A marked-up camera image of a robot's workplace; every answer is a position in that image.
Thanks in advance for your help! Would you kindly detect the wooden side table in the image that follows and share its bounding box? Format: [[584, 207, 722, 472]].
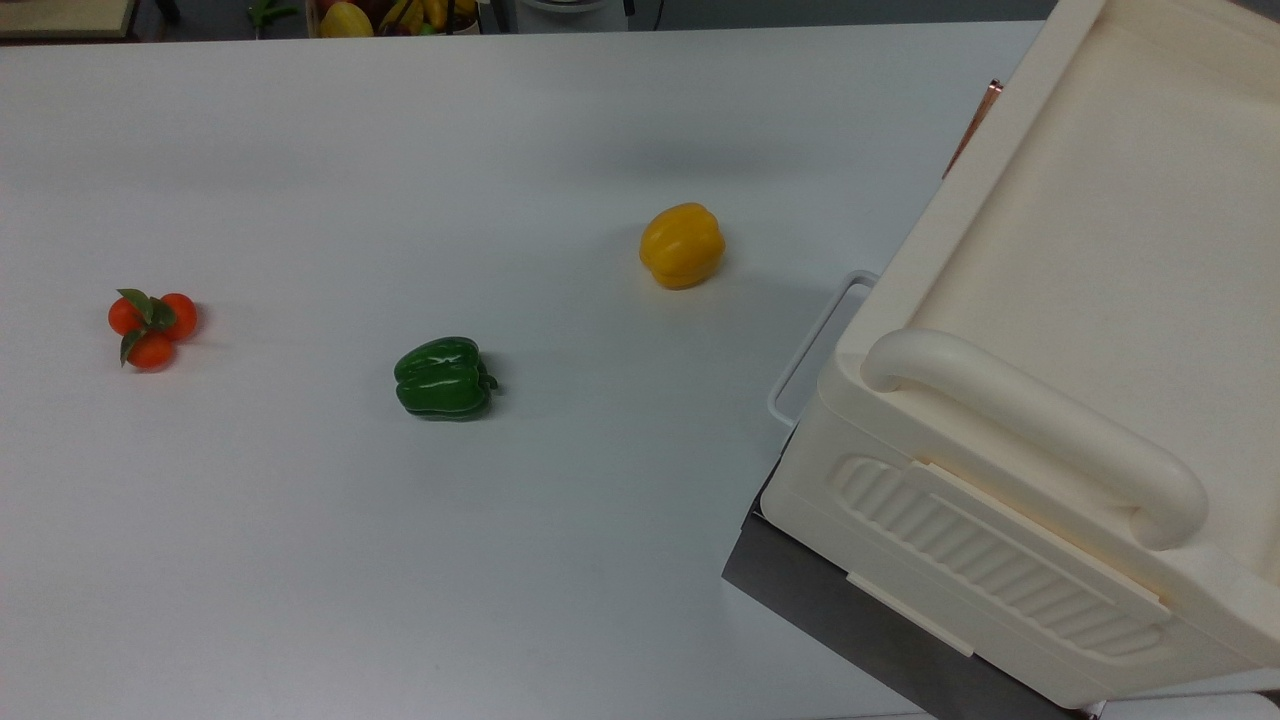
[[0, 0, 141, 42]]

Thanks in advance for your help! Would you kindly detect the yellow mango fruit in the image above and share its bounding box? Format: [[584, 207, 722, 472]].
[[319, 2, 375, 39]]

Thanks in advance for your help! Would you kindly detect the green bell pepper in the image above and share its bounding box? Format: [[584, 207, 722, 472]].
[[393, 337, 499, 422]]

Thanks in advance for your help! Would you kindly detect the orange tangerine cluster with leaves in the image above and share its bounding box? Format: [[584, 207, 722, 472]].
[[108, 288, 199, 371]]

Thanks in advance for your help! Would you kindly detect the yellow bell pepper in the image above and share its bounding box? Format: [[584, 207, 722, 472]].
[[639, 203, 727, 291]]

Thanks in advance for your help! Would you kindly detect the dark grey cabinet base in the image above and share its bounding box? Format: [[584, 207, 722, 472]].
[[722, 470, 1091, 720]]

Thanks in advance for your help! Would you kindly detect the fruit basket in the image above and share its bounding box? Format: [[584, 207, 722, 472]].
[[305, 0, 483, 39]]

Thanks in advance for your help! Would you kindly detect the copper cabinet door handle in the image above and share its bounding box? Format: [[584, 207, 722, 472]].
[[942, 79, 1003, 181]]

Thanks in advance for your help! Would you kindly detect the yellow banana bunch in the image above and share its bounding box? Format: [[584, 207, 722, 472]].
[[378, 0, 451, 34]]

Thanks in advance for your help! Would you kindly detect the white wire drawer handle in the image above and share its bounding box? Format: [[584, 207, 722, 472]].
[[767, 270, 880, 427]]

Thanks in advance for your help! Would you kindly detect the cream plastic cabinet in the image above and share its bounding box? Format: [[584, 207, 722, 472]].
[[760, 0, 1280, 710]]

